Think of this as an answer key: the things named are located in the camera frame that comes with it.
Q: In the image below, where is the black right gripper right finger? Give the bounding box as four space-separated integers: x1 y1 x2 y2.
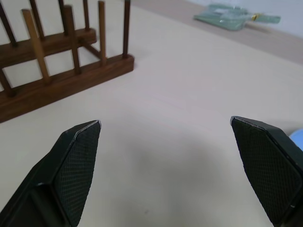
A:
230 115 303 227

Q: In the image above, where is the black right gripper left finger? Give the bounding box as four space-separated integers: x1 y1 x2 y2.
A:
0 120 103 227

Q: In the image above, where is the wooden dish rack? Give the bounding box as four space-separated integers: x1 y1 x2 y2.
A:
0 0 135 124

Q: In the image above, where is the light blue object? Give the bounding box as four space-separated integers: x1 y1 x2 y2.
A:
289 129 303 152

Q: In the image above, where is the clear green plastic bag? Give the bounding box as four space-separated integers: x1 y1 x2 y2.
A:
193 3 282 32

